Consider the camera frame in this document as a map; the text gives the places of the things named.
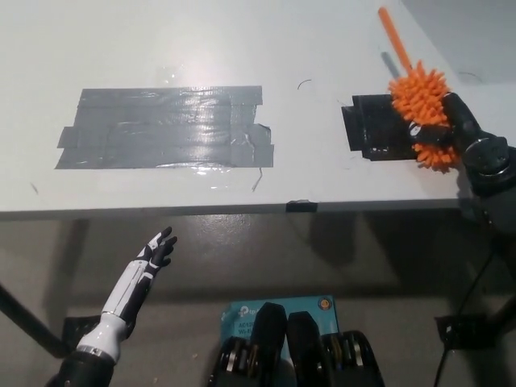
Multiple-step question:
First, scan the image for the grey duct tape patch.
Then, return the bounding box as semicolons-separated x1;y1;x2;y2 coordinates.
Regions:
54;84;276;171

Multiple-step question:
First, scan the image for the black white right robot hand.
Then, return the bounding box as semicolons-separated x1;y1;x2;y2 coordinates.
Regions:
406;91;511;181

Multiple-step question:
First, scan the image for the black cable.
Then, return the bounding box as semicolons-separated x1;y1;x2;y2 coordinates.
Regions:
434;237;501;387

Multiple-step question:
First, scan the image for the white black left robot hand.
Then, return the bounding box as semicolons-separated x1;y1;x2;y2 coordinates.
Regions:
76;226;179;362

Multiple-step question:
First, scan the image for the orange microfibre duster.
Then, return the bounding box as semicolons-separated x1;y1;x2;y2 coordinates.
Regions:
377;6;462;175

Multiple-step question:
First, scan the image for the black table foot plate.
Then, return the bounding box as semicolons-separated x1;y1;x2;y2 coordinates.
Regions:
60;316;102;356
434;313;503;348

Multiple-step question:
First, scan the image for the teal router cardboard box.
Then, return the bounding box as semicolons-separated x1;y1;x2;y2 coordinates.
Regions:
219;295;339;362

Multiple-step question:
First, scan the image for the black metal table leg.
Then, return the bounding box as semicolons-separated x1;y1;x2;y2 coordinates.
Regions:
0;281;68;360

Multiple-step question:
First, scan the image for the black tape square patch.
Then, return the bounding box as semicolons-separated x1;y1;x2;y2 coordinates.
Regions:
340;94;420;162

